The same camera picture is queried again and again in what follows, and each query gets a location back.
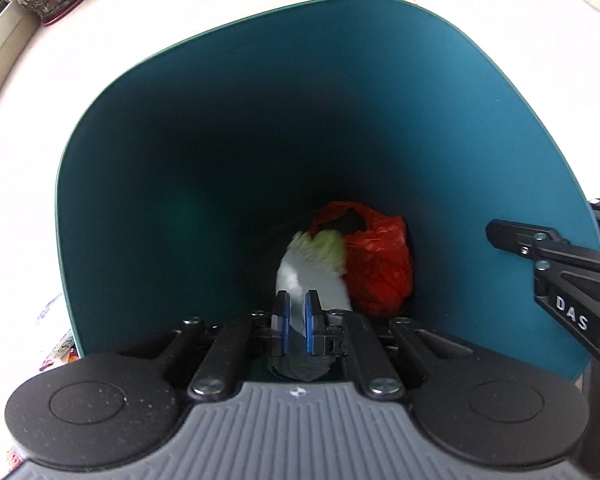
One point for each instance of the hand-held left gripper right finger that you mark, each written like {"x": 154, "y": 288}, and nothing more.
{"x": 310, "y": 321}

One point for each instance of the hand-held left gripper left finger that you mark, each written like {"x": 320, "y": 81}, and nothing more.
{"x": 281, "y": 321}

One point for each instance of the orange plastic bag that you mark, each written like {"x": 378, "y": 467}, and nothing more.
{"x": 380, "y": 270}

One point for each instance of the teal plastic bin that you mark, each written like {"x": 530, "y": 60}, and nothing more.
{"x": 230, "y": 160}

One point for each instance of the purple white biscuit packet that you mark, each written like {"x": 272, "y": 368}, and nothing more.
{"x": 62, "y": 351}

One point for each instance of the red pot saucer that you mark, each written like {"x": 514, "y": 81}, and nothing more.
{"x": 62, "y": 17}

